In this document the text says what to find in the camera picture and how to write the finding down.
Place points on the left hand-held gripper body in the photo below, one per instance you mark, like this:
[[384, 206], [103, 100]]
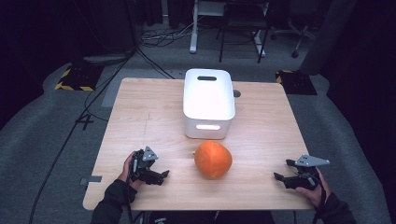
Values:
[[144, 161]]

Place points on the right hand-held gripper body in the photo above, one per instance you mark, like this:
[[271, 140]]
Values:
[[306, 174]]

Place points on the person's left hand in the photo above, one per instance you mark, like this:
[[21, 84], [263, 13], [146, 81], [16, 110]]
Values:
[[126, 169]]

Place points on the person's right hand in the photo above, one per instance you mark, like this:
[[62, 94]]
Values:
[[317, 193]]

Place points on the orange pumpkin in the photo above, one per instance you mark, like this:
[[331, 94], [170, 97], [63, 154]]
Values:
[[213, 160]]

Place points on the grey tape strip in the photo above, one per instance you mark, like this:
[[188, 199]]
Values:
[[91, 179]]

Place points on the black tape cross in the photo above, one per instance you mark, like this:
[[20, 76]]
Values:
[[84, 121]]

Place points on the black yellow striped floor plate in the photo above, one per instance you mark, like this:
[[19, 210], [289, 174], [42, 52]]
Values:
[[295, 82], [77, 77]]

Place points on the white plastic storage bin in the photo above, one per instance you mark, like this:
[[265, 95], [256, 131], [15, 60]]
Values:
[[208, 96]]

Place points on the dark stand with flat base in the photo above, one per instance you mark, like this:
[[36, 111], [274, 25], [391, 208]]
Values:
[[106, 57]]

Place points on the office chair wheeled base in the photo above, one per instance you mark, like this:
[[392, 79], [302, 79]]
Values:
[[299, 34]]

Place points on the grey curtain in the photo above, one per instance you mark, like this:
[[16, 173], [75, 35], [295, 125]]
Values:
[[327, 34]]

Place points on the black metal chair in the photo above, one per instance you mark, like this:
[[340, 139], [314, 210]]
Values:
[[243, 21]]

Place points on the white desk frame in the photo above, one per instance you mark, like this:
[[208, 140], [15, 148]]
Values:
[[194, 31]]

